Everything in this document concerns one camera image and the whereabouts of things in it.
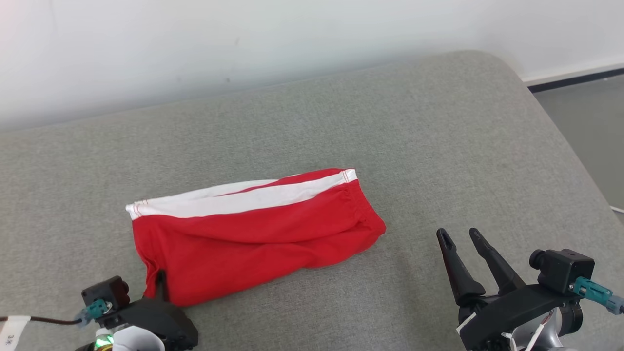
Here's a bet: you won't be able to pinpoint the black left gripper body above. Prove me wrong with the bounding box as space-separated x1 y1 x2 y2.
104 297 199 351

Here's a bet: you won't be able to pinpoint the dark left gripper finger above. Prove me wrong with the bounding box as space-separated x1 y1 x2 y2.
155 270 169 302

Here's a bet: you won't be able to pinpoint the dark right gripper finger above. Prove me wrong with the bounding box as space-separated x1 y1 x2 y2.
436 228 487 307
468 228 527 296

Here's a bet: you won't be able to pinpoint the thin red white wire bundle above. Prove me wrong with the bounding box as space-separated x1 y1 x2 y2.
502 310 559 349

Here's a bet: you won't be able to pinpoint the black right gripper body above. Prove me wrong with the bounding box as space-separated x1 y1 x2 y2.
456 284 582 351

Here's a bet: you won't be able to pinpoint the white left cable label tag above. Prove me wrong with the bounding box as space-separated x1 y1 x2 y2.
0 315 31 348

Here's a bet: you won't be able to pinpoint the red shorts with white stripe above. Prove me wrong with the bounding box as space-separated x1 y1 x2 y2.
125 168 388 308

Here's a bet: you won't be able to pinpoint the white and black baseboard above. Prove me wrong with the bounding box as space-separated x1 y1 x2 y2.
521 59 624 94

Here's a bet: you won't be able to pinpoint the left camera cable teal plug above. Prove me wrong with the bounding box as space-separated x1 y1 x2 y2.
0 298 112 327

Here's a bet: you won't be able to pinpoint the right camera cable teal plug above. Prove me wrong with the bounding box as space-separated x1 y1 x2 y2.
572 276 624 315

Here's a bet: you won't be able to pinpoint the camera cable teal plug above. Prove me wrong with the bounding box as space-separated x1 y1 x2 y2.
572 276 624 315
0 298 112 327

